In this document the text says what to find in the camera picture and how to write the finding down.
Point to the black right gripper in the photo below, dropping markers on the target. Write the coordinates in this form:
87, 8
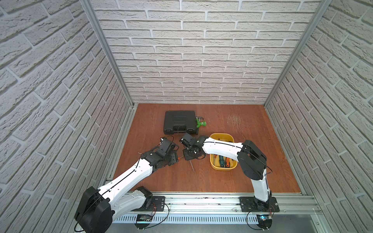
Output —
186, 156

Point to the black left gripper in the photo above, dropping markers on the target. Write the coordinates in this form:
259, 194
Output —
171, 156

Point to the green black screwdriver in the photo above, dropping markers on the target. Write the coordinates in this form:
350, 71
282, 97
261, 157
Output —
221, 161

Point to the orange black long screwdriver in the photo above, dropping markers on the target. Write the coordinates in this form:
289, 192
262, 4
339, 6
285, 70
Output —
227, 163

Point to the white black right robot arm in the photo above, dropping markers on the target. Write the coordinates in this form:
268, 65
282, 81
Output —
252, 160

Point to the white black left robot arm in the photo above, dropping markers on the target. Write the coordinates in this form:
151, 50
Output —
99, 207

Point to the yellow plastic storage box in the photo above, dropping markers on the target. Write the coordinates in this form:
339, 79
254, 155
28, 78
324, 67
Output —
214, 159

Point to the green plastic nozzle tool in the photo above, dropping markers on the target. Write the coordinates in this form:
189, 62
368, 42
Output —
200, 122

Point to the black plastic tool case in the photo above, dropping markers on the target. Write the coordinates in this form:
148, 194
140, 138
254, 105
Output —
178, 122

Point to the left controller board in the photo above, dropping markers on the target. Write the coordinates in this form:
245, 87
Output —
144, 219

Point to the controller board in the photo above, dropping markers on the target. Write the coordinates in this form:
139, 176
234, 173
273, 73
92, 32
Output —
144, 219
264, 221

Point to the right controller board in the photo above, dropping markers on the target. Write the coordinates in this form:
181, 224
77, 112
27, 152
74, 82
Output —
264, 221

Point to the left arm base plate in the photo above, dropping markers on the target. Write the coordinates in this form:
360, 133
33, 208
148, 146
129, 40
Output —
156, 204

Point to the aluminium front rail frame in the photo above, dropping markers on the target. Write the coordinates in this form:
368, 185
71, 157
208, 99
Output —
296, 211

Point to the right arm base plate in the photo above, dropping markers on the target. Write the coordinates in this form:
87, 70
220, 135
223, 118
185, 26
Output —
251, 204

